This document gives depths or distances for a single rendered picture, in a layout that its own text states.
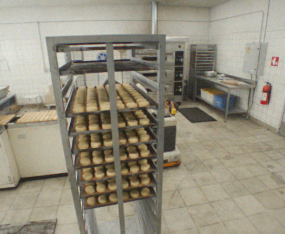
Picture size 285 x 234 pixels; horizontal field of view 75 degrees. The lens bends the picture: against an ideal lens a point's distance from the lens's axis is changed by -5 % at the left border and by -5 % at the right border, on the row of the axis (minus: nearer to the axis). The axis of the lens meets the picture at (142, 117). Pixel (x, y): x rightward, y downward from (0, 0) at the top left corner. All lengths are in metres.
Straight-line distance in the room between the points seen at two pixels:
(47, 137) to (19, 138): 0.35
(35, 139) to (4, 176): 0.62
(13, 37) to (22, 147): 4.62
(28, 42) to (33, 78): 1.09
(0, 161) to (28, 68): 4.43
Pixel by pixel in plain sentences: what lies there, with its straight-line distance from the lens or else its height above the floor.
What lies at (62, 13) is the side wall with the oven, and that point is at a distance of 6.73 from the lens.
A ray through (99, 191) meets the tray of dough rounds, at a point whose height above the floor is 1.05.
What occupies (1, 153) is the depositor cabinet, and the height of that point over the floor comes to 0.59.
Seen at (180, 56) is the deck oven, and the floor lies 1.47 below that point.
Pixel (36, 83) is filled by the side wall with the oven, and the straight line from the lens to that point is 6.99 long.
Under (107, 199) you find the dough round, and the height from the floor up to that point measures 0.95.
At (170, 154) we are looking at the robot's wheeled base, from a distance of 2.97.
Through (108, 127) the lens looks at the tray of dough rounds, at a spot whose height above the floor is 1.41.
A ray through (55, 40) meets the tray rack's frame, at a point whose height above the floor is 1.80.
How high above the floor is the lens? 1.77
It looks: 20 degrees down
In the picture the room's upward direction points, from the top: 1 degrees counter-clockwise
